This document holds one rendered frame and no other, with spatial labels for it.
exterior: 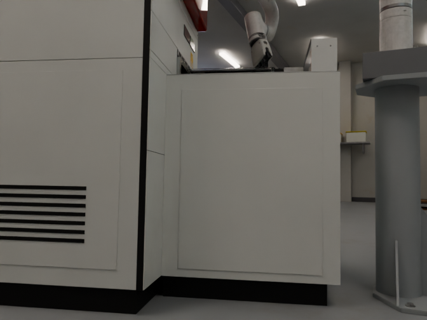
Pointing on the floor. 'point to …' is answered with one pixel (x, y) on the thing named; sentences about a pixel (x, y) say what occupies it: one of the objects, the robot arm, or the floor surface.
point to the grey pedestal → (399, 192)
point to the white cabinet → (252, 187)
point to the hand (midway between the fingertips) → (264, 72)
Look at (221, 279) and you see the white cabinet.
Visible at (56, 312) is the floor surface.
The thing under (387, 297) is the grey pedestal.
